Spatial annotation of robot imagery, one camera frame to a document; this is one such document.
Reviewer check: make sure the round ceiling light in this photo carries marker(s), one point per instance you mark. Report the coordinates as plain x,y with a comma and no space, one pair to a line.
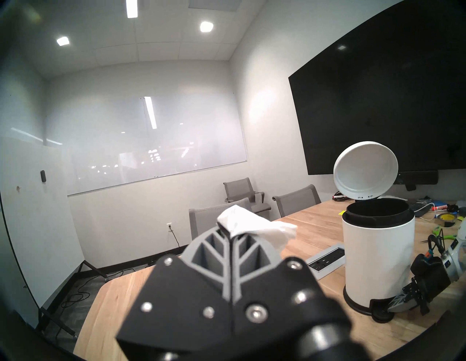
206,26

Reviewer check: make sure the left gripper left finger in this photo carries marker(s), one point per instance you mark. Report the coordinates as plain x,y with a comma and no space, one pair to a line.
182,302

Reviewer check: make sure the white pedal trash can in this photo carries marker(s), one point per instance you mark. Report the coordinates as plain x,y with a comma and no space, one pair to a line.
375,262

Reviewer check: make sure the black keyboard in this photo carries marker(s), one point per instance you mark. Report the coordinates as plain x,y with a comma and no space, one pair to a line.
418,208

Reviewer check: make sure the white facial tissue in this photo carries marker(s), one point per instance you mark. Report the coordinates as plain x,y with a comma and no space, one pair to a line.
255,225

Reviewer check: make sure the wall glass whiteboard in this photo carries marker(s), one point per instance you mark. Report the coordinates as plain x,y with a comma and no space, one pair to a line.
145,145

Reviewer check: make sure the table power outlet plate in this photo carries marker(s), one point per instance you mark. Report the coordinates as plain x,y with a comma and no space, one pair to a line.
326,260

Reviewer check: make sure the red whiteboard marker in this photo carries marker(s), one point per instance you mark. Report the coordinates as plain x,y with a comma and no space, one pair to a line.
338,197

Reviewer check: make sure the large black TV screen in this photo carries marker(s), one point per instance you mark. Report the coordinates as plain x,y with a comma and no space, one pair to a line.
382,91

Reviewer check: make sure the square ceiling light panel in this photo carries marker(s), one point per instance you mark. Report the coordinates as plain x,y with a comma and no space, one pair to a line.
131,8
63,41

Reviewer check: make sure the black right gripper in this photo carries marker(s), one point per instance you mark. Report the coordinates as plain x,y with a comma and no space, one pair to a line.
418,294

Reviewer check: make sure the grey office chair with armrests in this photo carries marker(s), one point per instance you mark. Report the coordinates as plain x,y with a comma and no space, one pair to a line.
240,189

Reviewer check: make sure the grey mesh office chair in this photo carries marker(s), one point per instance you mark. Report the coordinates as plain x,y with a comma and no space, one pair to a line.
207,218
296,202

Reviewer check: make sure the black video bar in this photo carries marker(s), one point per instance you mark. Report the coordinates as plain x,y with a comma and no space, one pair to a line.
418,178

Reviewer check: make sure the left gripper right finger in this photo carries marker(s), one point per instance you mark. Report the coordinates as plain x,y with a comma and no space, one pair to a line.
265,285

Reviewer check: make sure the rolling whiteboard on stand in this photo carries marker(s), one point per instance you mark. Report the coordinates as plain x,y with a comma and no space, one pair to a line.
36,225

